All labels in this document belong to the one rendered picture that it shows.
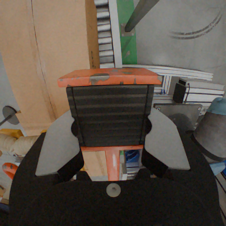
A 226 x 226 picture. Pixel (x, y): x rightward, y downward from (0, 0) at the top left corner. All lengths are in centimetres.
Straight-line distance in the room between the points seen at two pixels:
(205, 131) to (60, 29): 54
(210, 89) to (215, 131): 38
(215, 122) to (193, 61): 152
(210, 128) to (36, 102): 64
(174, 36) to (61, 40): 137
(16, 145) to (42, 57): 33
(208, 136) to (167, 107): 18
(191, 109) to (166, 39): 117
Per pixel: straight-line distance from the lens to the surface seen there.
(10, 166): 33
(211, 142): 32
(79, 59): 43
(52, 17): 48
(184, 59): 169
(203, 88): 62
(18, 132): 42
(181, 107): 45
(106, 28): 83
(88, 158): 143
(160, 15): 156
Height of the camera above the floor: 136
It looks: 60 degrees down
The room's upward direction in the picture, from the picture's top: 177 degrees clockwise
